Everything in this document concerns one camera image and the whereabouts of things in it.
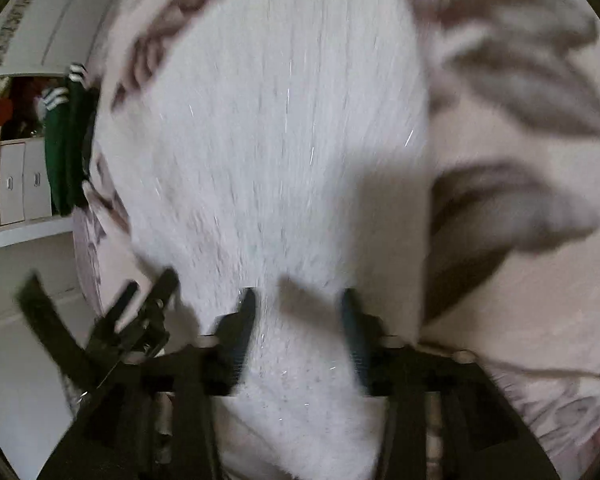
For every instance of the white fluffy cardigan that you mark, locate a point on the white fluffy cardigan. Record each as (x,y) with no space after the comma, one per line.
(278,145)

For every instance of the floral pink bed blanket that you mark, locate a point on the floral pink bed blanket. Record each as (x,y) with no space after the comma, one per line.
(512,263)

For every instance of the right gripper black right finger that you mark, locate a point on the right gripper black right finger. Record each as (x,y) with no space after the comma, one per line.
(384,364)

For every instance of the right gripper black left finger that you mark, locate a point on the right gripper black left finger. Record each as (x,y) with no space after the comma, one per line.
(222,363)

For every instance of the green white-striped garment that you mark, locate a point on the green white-striped garment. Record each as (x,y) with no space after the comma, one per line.
(70,111)

